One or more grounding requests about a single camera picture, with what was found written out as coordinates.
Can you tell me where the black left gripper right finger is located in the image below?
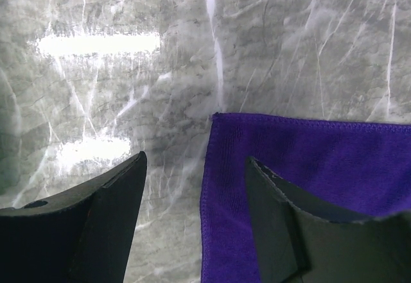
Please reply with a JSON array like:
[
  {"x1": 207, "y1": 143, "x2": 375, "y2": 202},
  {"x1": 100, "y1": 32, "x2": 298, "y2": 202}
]
[{"x1": 245, "y1": 157, "x2": 410, "y2": 283}]

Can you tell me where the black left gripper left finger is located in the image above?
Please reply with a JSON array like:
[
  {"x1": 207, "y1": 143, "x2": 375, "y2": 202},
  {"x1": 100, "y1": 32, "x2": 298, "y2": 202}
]
[{"x1": 1, "y1": 152, "x2": 147, "y2": 282}]

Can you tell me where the purple towel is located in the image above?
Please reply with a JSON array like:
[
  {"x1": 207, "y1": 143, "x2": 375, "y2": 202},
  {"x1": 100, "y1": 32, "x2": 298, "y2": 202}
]
[{"x1": 200, "y1": 113, "x2": 410, "y2": 282}]

